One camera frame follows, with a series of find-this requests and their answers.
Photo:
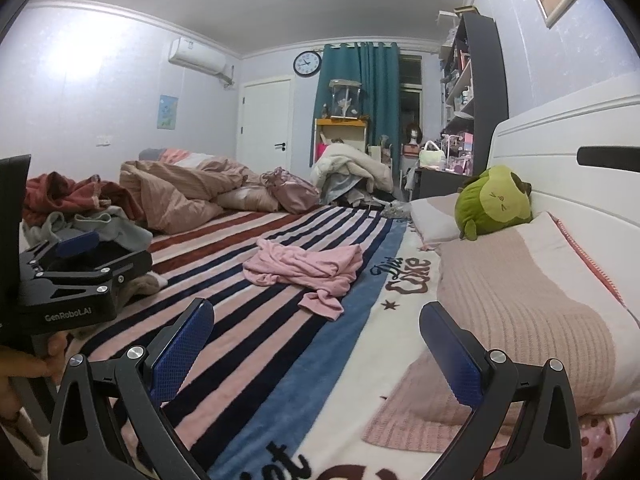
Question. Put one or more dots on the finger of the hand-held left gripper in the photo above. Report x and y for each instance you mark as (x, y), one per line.
(115, 267)
(77, 244)

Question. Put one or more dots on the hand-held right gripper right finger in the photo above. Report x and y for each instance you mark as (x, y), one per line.
(455, 360)

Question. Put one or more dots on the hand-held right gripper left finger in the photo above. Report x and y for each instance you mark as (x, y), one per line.
(175, 355)

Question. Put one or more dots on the red garment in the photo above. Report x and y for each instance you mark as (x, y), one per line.
(65, 192)

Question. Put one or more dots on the pink garment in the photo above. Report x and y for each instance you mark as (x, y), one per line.
(300, 265)

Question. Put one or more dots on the person's left hand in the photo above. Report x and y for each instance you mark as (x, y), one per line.
(25, 367)

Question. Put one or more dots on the grey garment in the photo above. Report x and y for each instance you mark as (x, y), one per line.
(115, 227)

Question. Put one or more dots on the striped printed blanket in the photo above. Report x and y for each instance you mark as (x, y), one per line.
(240, 340)

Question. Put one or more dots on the pink duvet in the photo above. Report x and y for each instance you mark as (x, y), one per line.
(185, 185)

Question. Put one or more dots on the plain white pillow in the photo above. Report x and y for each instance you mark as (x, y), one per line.
(435, 220)

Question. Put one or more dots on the white pillow pink trim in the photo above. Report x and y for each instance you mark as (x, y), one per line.
(575, 260)

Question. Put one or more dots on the green plush toy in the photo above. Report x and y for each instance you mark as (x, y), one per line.
(495, 200)

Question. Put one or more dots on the pink polka dot blanket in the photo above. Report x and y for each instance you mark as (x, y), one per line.
(600, 445)

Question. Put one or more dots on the dark desk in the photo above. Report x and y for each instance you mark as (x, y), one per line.
(440, 182)

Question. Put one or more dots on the pink satin bag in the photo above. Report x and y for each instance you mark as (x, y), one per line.
(290, 190)

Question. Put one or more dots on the white handbag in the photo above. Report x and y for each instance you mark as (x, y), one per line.
(432, 157)

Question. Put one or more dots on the white door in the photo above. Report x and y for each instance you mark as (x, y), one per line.
(265, 125)

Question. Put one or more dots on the pink cosmetic rack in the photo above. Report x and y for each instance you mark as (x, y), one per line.
(460, 152)

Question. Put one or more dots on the beige bedding pile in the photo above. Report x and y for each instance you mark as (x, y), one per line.
(350, 165)

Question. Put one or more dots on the white air conditioner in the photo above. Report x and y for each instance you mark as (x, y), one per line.
(197, 57)

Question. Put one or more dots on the mannequin head with wig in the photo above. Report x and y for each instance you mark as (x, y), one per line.
(414, 134)

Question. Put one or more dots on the white headboard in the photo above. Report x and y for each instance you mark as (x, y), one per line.
(550, 135)

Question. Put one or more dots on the yellow-top white stand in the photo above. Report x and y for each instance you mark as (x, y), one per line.
(345, 127)

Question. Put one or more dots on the window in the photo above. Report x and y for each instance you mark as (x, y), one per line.
(411, 100)

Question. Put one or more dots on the teal curtain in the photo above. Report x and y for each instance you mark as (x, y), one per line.
(380, 100)

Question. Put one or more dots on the glass tank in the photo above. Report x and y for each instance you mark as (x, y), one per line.
(346, 100)

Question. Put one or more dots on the dark bookshelf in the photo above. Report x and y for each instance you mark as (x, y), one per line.
(487, 70)

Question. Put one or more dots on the wall switch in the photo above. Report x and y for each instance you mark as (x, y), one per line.
(103, 140)

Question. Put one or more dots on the small wall poster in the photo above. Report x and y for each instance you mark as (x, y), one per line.
(168, 111)

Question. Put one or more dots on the round wall clock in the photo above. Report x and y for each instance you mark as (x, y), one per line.
(307, 64)

